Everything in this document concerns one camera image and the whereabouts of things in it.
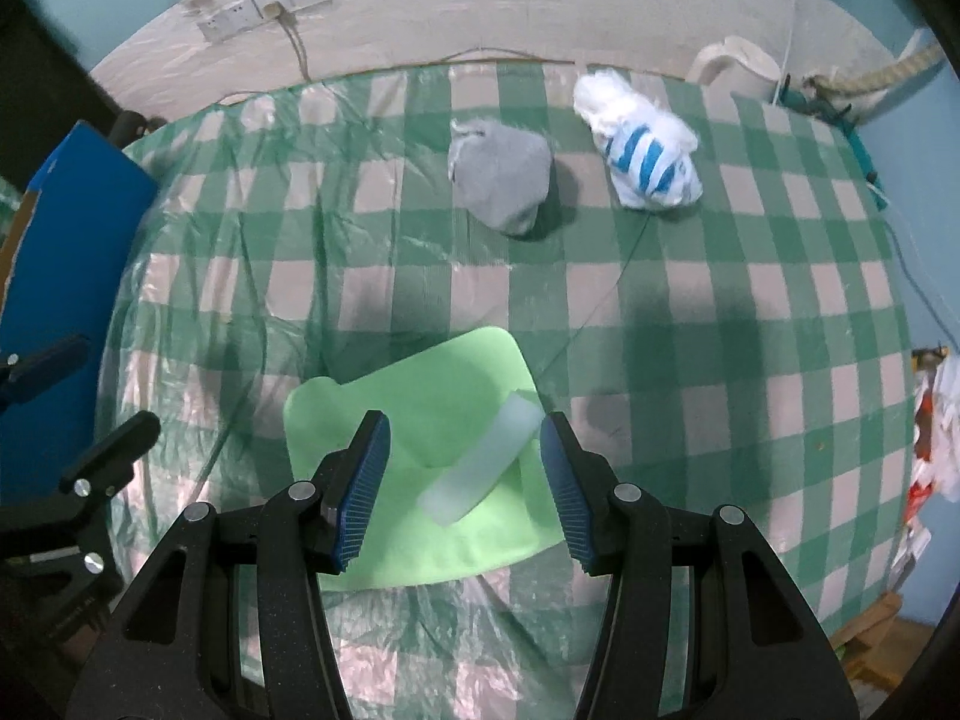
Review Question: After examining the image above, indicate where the white electric kettle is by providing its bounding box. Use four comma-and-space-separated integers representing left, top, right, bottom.
685, 36, 781, 103

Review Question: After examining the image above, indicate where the green checkered tablecloth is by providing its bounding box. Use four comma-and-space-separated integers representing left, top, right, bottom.
96, 62, 918, 720

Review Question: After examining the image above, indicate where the white wall socket strip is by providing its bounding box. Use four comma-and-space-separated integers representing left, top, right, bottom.
195, 0, 332, 44

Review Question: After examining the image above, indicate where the grey sock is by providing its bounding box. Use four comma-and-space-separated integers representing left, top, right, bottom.
448, 119, 553, 238

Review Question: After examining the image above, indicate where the light green foam sheet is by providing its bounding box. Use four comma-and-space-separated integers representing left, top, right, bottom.
283, 327, 563, 592

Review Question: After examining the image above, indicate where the braided rope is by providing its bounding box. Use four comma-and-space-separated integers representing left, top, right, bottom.
802, 40, 944, 100

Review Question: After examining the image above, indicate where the crumpled bags pile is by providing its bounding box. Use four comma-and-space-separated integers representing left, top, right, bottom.
887, 346, 958, 593

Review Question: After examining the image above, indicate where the white blue striped plastic bag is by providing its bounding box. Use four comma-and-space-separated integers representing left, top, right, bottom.
573, 70, 703, 213

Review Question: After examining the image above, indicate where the teal power strip basket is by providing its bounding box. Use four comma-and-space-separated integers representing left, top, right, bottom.
775, 76, 880, 187

